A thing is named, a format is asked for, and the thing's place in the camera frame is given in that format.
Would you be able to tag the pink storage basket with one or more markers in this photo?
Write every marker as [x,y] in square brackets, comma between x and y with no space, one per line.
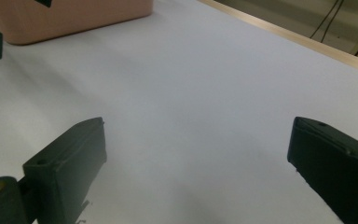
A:
[74,18]

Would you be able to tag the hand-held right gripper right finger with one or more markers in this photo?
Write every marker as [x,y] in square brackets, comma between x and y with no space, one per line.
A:
[338,168]

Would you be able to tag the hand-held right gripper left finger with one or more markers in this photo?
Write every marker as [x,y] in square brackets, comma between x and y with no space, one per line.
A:
[65,168]

